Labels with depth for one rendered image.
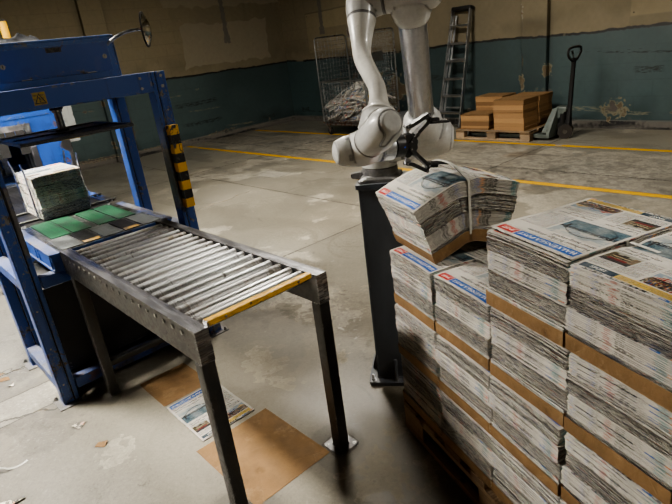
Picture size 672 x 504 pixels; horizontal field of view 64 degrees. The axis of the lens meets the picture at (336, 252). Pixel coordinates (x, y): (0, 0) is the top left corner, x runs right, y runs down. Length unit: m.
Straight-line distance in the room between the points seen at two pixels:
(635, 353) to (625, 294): 0.12
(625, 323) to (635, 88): 7.34
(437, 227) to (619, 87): 6.88
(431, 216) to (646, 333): 0.83
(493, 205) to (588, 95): 6.85
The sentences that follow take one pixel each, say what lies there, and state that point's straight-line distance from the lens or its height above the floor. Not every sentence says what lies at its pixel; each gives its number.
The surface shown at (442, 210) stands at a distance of 1.83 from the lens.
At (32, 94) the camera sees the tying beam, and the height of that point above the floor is 1.52.
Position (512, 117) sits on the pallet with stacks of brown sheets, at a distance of 8.05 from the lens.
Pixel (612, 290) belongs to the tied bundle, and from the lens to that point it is 1.25.
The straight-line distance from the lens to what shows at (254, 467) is 2.40.
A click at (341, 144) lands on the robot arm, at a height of 1.28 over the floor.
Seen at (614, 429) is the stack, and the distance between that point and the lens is 1.41.
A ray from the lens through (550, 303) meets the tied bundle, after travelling 1.39.
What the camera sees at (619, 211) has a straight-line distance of 1.63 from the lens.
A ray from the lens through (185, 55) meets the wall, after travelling 11.61.
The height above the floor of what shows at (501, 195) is 1.02.
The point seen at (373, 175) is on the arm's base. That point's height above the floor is 1.03.
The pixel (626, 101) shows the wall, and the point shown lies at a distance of 8.55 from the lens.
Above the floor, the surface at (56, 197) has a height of 0.91.
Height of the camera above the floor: 1.57
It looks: 21 degrees down
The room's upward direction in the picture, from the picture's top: 7 degrees counter-clockwise
